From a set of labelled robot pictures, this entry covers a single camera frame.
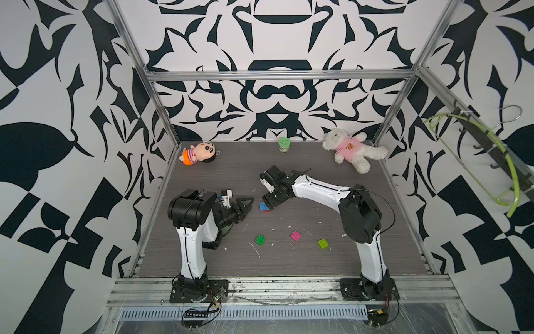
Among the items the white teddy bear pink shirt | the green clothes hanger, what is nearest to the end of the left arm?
the white teddy bear pink shirt

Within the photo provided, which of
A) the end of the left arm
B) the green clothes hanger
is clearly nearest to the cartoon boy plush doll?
the end of the left arm

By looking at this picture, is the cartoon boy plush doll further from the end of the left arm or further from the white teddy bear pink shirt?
the white teddy bear pink shirt

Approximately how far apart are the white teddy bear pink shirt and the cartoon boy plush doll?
0.63 metres

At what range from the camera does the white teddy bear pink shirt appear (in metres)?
1.04

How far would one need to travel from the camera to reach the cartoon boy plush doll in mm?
1069
